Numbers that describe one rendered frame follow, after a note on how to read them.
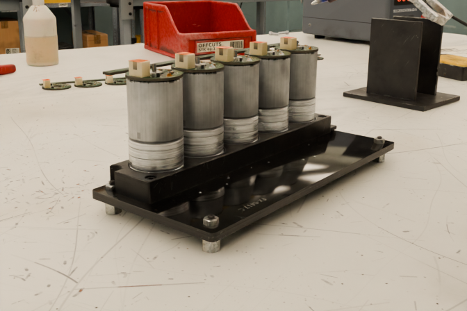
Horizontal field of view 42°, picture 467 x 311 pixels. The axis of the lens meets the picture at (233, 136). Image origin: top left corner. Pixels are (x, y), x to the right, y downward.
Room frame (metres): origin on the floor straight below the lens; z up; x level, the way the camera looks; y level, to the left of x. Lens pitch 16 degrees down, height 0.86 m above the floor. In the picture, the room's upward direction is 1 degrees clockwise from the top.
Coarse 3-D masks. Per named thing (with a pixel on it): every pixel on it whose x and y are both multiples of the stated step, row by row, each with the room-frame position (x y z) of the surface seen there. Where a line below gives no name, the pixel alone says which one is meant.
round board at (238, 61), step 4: (240, 56) 0.31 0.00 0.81; (244, 56) 0.31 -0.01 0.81; (248, 56) 0.31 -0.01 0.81; (252, 56) 0.31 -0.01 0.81; (212, 60) 0.30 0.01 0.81; (216, 60) 0.30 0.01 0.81; (236, 60) 0.30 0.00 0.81; (240, 60) 0.30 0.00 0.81; (244, 60) 0.30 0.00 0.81; (252, 60) 0.30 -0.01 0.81; (256, 60) 0.30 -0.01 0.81; (224, 64) 0.29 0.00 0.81; (228, 64) 0.29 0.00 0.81; (232, 64) 0.29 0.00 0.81; (236, 64) 0.29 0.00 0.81; (240, 64) 0.29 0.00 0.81; (244, 64) 0.29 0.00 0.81; (248, 64) 0.29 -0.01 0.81
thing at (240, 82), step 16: (256, 64) 0.30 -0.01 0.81; (224, 80) 0.29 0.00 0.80; (240, 80) 0.29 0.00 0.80; (256, 80) 0.30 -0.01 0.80; (224, 96) 0.29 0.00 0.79; (240, 96) 0.29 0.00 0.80; (256, 96) 0.30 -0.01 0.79; (224, 112) 0.29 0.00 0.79; (240, 112) 0.29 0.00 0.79; (256, 112) 0.30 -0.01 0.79; (224, 128) 0.29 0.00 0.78; (240, 128) 0.29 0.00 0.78; (256, 128) 0.30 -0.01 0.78
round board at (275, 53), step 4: (248, 52) 0.33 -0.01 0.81; (268, 52) 0.32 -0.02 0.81; (272, 52) 0.32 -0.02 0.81; (276, 52) 0.33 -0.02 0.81; (280, 52) 0.33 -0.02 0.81; (284, 52) 0.33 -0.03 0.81; (288, 52) 0.33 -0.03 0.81; (256, 56) 0.32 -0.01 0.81; (260, 56) 0.32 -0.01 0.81; (264, 56) 0.31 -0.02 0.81; (268, 56) 0.31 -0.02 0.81; (272, 56) 0.31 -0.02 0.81; (276, 56) 0.32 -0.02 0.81; (280, 56) 0.32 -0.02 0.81; (284, 56) 0.32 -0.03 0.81; (288, 56) 0.32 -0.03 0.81
